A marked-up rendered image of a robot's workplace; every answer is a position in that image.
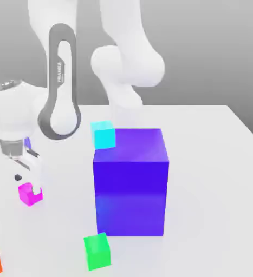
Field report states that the small cyan cube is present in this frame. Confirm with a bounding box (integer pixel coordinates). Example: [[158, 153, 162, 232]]
[[90, 120, 116, 150]]

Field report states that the large purple box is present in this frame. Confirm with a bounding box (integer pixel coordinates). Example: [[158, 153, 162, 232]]
[[93, 128, 170, 237]]

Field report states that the small magenta cube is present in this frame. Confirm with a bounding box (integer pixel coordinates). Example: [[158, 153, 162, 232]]
[[17, 182, 44, 207]]

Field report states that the small green cube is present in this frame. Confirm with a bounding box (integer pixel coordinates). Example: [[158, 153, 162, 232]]
[[83, 232, 112, 272]]

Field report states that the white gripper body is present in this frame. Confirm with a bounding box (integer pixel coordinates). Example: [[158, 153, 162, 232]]
[[8, 156, 43, 189]]

